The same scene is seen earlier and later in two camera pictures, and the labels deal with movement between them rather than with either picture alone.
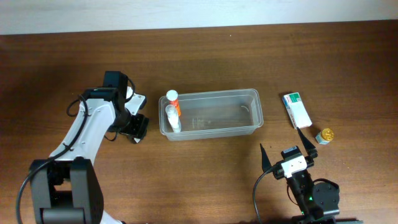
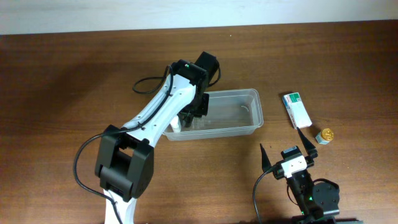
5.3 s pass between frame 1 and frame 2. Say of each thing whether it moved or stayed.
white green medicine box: stayed
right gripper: stayed
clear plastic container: stayed
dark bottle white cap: moved
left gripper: moved
